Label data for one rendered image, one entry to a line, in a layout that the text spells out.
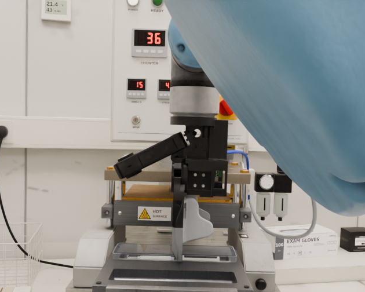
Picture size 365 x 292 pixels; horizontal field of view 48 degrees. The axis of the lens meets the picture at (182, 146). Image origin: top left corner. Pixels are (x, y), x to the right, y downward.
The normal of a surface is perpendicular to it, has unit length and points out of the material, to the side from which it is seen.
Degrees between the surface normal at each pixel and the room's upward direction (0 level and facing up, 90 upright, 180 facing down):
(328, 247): 90
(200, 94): 89
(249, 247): 40
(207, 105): 90
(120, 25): 90
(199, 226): 79
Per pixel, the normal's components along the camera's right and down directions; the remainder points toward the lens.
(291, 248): 0.30, 0.06
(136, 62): 0.00, 0.05
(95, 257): 0.02, -0.73
